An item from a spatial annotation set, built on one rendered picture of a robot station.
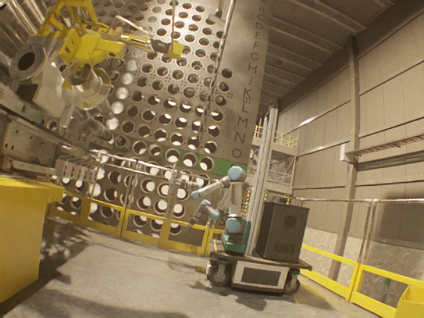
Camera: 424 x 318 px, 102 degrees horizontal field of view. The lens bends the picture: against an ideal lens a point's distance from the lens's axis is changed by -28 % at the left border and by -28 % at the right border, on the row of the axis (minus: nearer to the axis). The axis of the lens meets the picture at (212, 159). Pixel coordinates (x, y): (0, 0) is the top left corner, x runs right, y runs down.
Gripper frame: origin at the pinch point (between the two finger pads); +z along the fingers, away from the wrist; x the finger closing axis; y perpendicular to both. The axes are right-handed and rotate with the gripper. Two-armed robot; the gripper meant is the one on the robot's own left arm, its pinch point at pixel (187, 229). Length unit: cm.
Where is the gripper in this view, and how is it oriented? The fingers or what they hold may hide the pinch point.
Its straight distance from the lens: 212.0
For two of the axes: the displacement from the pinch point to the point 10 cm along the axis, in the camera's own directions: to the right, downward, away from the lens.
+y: -8.1, -5.6, 1.5
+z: -5.6, 8.2, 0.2
